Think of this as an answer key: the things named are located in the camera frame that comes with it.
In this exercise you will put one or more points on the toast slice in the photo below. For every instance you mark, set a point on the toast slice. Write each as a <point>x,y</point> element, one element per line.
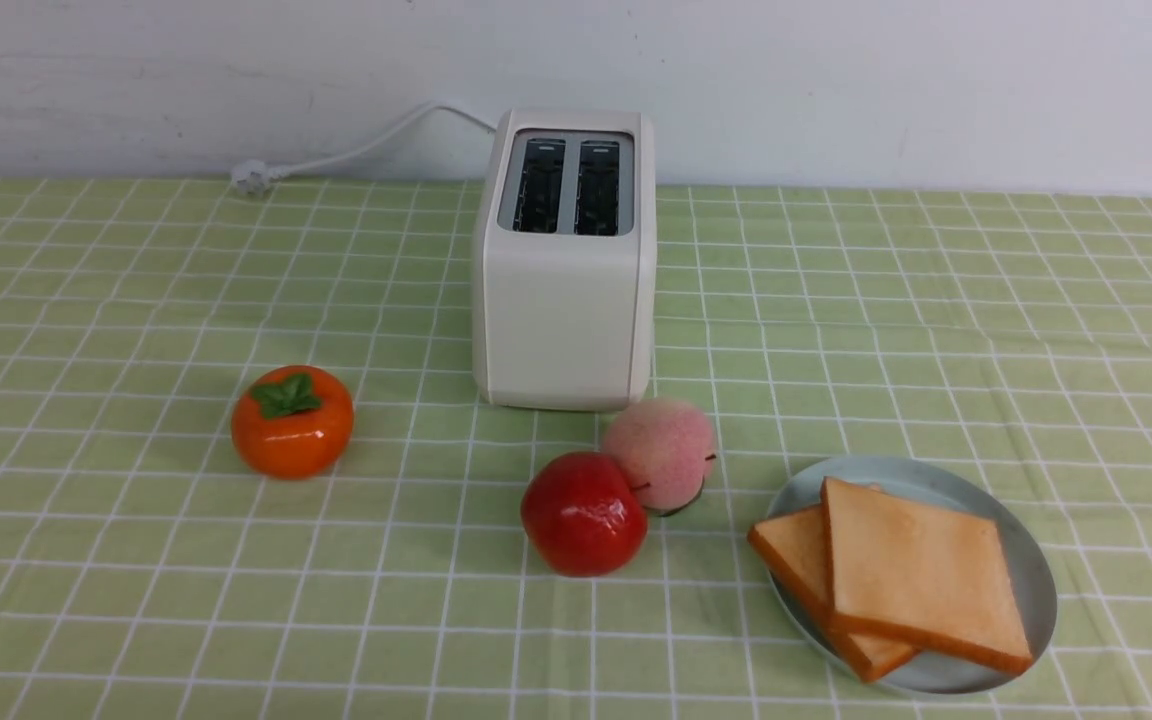
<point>794,546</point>
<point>914,573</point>

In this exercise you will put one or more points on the white two-slot toaster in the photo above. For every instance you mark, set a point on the white two-slot toaster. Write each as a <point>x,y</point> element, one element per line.
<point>564,261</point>

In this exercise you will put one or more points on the pink peach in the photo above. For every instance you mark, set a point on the pink peach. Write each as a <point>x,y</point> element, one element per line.
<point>667,447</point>

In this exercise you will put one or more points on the red apple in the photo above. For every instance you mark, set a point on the red apple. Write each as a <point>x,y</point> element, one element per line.
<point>581,516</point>

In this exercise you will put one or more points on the orange persimmon with green leaf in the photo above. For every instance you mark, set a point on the orange persimmon with green leaf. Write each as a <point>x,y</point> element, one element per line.
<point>293,422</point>

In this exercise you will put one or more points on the green checkered tablecloth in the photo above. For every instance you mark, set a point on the green checkered tablecloth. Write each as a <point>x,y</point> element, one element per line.
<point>147,573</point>

